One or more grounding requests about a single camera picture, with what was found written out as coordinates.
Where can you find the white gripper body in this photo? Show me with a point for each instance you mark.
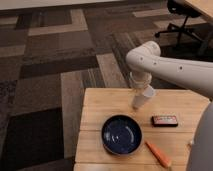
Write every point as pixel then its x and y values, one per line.
pixel 140 80

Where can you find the white ceramic cup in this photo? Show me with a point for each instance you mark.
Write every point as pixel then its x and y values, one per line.
pixel 142 96

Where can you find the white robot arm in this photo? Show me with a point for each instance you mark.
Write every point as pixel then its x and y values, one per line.
pixel 196 76

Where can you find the dark blue bowl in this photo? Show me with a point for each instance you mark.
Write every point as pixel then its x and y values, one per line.
pixel 121 135

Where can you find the orange carrot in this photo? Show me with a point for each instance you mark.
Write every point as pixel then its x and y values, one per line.
pixel 163 159

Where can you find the grey robot torso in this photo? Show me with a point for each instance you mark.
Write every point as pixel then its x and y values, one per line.
pixel 201 154

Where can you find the wooden desk corner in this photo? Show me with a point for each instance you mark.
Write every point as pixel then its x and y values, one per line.
pixel 205 7

